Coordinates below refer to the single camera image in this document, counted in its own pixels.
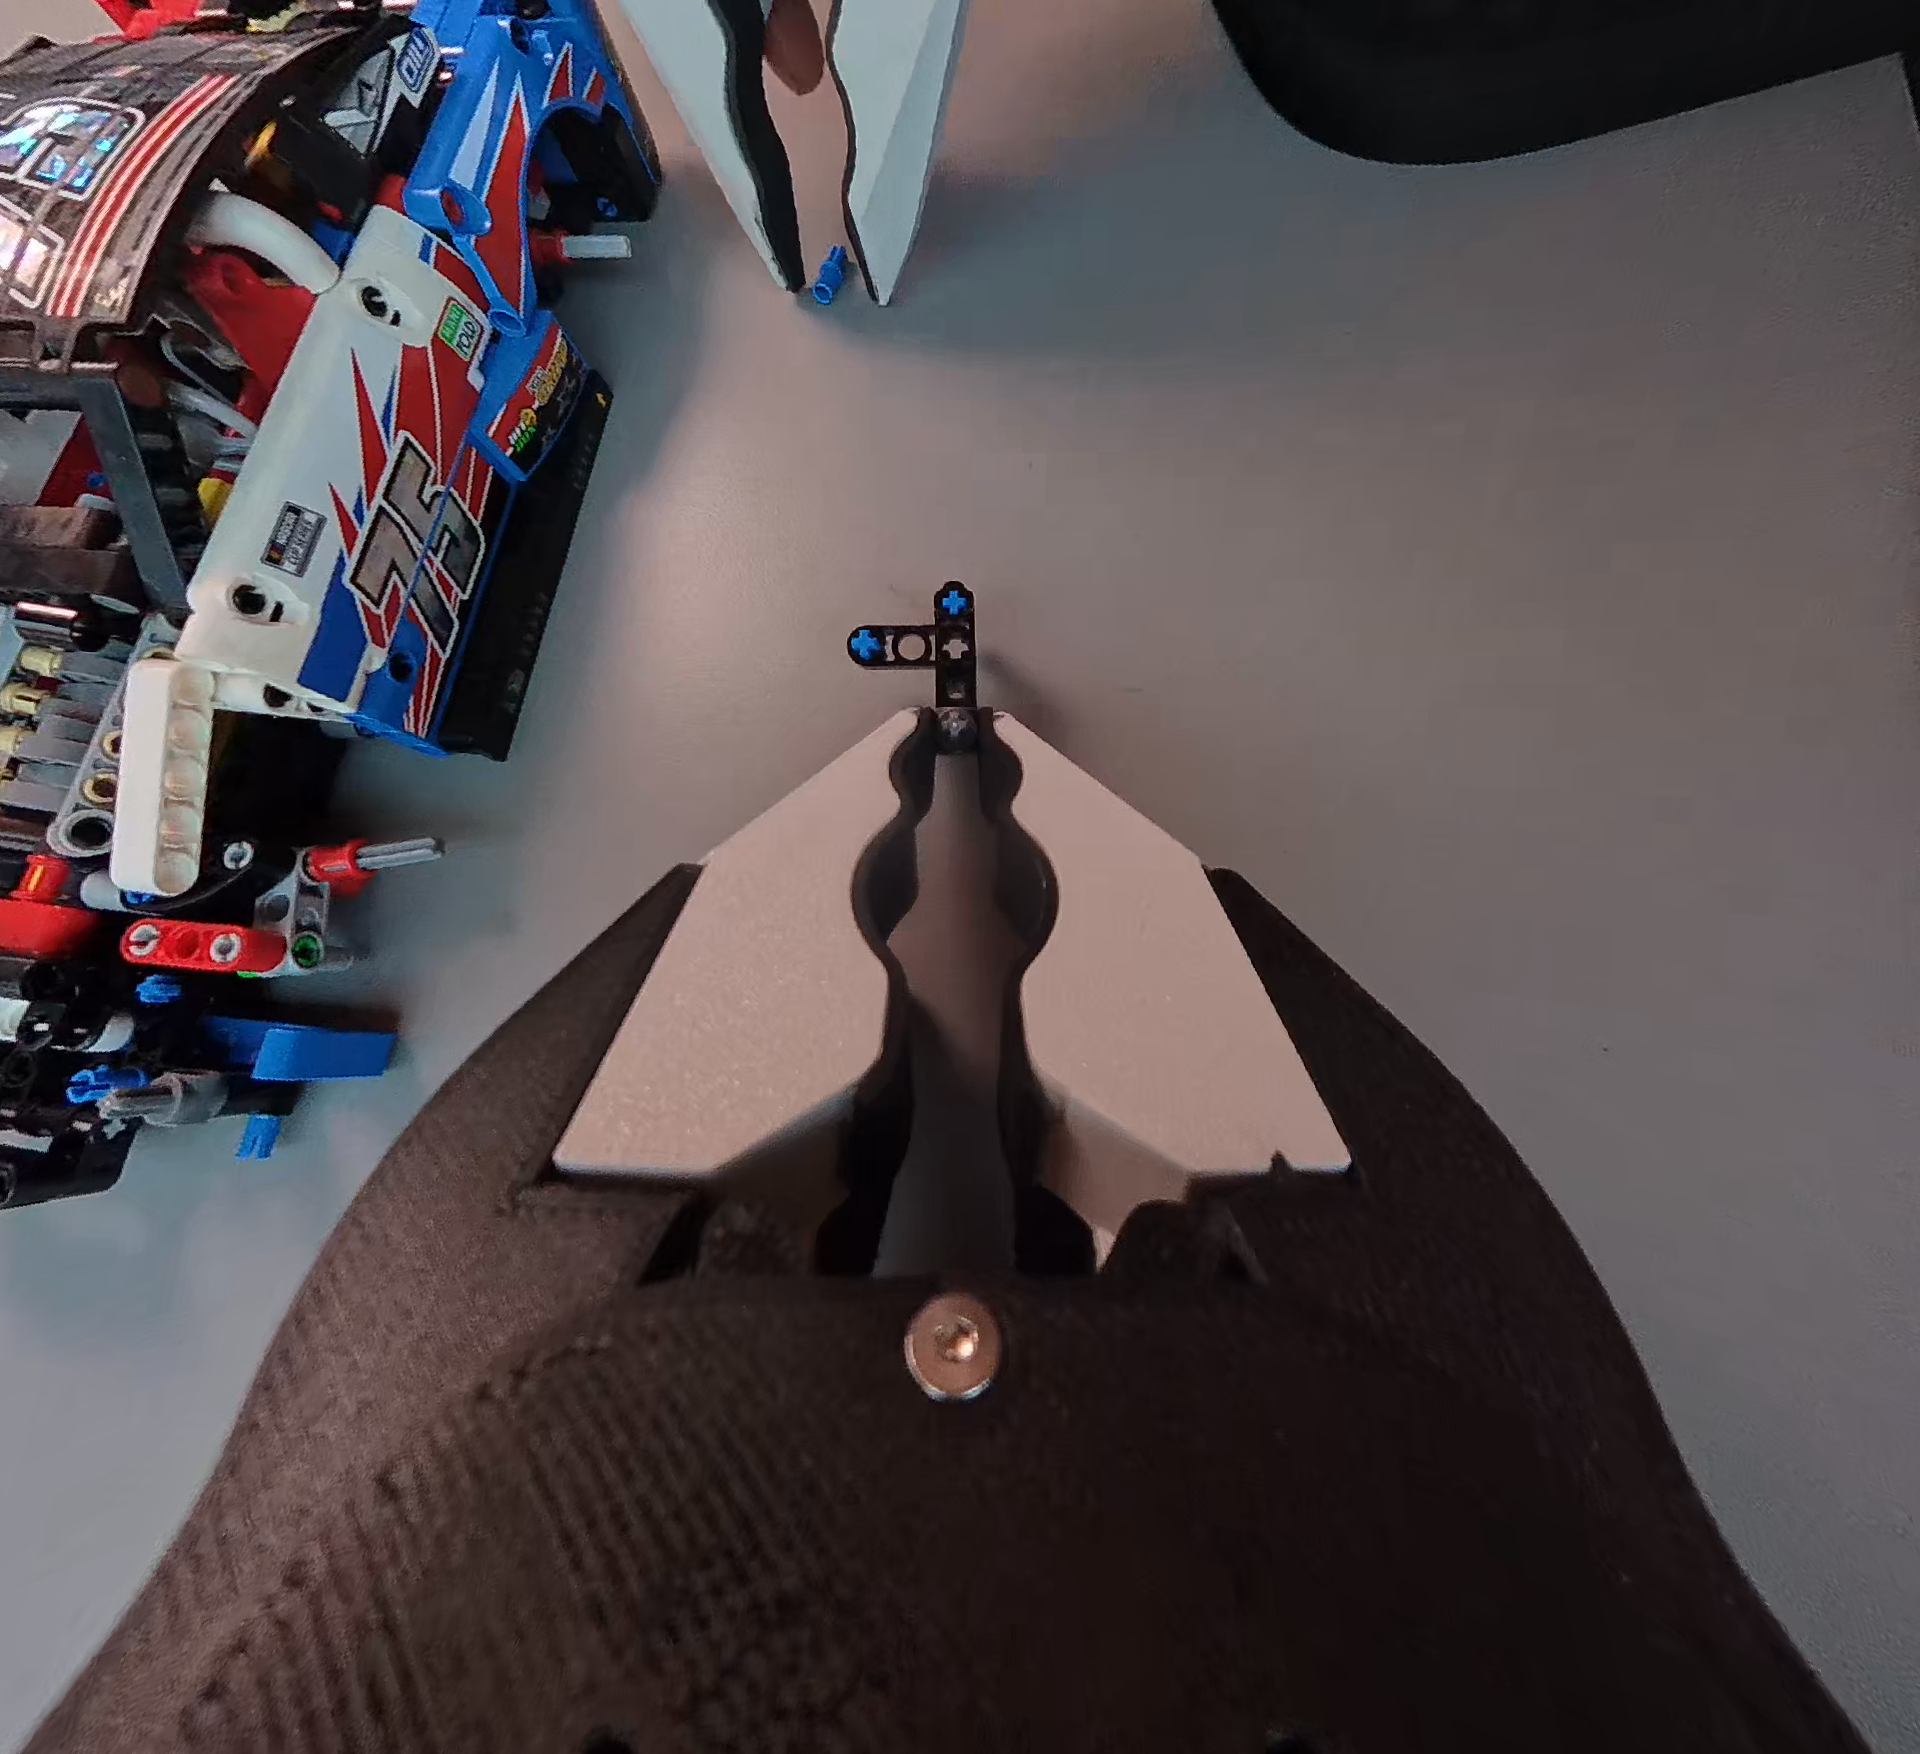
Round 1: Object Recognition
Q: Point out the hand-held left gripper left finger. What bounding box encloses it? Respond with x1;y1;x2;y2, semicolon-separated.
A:
552;713;941;1278

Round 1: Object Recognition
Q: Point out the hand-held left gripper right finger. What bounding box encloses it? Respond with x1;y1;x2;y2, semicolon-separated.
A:
971;710;1352;1278

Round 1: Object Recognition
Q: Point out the small black brick beam assembly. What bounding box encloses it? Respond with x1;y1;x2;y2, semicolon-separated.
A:
842;579;984;752

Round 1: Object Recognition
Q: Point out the toy brick race car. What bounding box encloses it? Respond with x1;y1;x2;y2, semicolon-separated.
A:
0;0;662;1209

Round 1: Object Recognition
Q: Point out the grey desk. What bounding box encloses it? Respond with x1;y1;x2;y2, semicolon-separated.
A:
0;0;1920;1754

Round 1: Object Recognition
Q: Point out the person's right hand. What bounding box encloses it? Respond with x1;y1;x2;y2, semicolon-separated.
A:
763;0;830;99

